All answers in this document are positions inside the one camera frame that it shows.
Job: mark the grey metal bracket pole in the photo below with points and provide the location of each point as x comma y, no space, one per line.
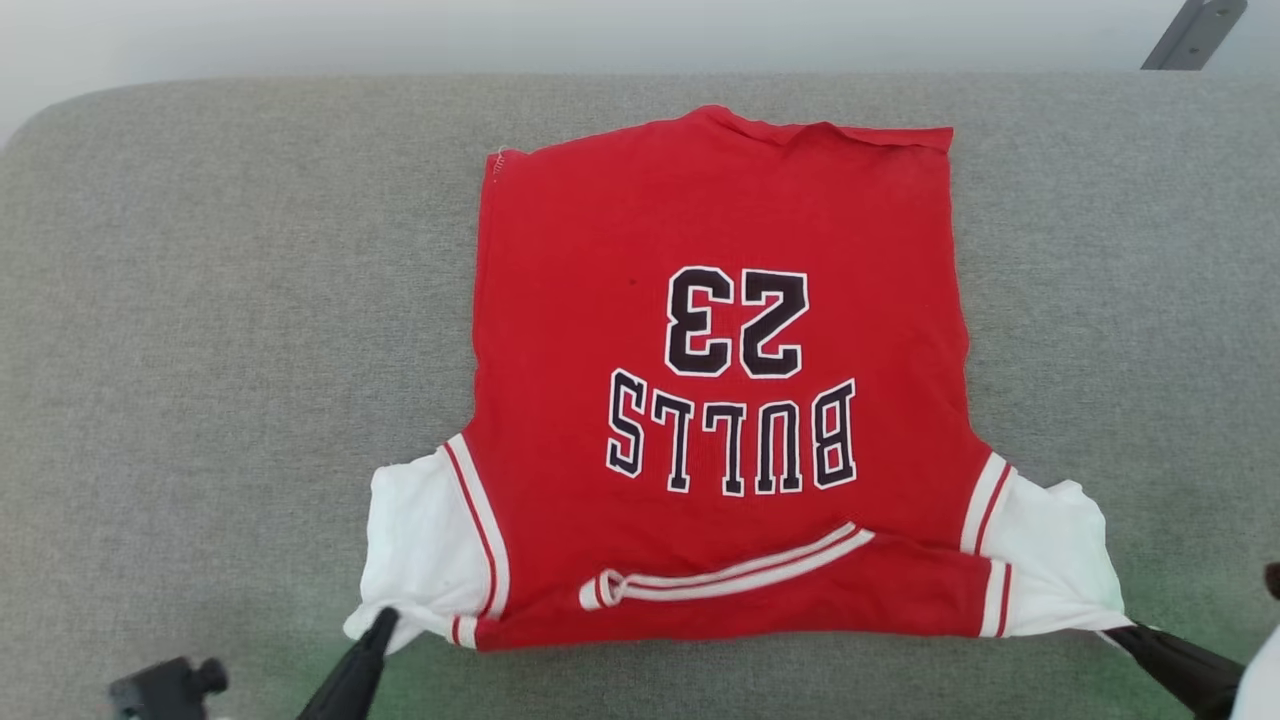
1195,35

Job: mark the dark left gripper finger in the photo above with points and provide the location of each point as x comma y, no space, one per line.
350,680

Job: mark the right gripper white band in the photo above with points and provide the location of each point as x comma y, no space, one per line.
1262,690

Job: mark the red basketball jersey white sleeves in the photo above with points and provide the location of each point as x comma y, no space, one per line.
720,400

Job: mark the grey fabric sofa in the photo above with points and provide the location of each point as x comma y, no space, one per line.
200,350

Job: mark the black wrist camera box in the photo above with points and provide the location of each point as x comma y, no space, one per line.
160,692
1273,580

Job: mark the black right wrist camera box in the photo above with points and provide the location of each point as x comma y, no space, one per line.
1273,580

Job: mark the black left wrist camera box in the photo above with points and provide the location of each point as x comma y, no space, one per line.
160,692

